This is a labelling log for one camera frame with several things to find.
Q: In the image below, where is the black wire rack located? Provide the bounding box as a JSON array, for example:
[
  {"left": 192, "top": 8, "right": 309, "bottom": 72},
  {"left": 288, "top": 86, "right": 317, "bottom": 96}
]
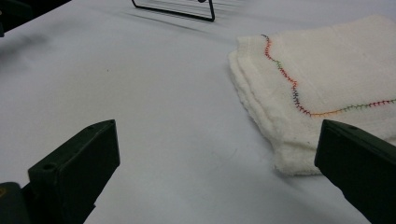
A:
[{"left": 131, "top": 0, "right": 217, "bottom": 23}]

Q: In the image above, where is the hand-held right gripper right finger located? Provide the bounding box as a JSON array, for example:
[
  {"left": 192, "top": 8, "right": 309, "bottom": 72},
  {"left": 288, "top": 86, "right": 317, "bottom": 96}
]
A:
[{"left": 314, "top": 119, "right": 396, "bottom": 224}]

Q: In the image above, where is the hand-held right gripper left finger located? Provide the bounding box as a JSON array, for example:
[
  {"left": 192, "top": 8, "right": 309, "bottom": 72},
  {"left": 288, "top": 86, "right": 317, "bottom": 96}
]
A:
[{"left": 27, "top": 119, "right": 121, "bottom": 224}]

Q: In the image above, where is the white towel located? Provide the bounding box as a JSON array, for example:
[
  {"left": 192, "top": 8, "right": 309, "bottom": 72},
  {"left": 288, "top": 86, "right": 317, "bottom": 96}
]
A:
[{"left": 227, "top": 14, "right": 396, "bottom": 177}]

